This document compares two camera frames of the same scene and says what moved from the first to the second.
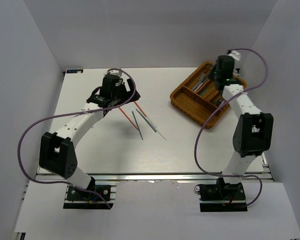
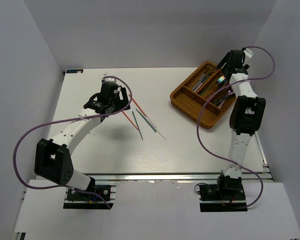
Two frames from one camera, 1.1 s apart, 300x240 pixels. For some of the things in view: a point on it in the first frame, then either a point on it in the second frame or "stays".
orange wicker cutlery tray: x=198 y=95 stays
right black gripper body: x=213 y=74 to x=225 y=60
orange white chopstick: x=143 y=113 stays
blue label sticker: x=74 y=71 stays
